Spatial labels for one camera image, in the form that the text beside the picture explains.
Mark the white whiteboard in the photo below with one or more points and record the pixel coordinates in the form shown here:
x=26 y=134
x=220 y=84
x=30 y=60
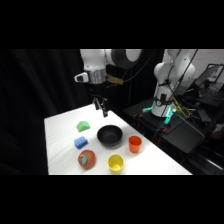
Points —
x=210 y=56

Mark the dark laptop monitor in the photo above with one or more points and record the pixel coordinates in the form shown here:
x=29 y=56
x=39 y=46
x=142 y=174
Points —
x=209 y=76

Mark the small green light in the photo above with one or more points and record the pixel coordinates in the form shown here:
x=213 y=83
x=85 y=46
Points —
x=167 y=116

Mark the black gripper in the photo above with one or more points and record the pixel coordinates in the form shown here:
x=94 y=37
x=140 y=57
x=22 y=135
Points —
x=97 y=89

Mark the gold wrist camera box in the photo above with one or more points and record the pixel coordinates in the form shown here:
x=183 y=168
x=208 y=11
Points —
x=115 y=80

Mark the black bowl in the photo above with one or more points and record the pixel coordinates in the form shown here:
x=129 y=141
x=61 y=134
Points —
x=109 y=135

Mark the orange plastic cup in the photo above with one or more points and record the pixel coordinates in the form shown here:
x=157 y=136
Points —
x=135 y=144

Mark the yellow plastic cup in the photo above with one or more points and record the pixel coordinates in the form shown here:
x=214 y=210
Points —
x=115 y=163

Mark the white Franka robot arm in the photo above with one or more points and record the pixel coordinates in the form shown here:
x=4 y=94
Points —
x=94 y=60

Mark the red plush fruit green leaf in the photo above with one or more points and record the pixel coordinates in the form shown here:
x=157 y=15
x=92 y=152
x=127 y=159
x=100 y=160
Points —
x=87 y=159

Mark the green sponge wedge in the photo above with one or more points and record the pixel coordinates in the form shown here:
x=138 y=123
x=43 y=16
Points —
x=83 y=126

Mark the blue sponge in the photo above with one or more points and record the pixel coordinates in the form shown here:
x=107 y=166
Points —
x=81 y=142

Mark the black robot stand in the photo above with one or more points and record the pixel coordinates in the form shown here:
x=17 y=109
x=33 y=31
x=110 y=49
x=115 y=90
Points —
x=181 y=133

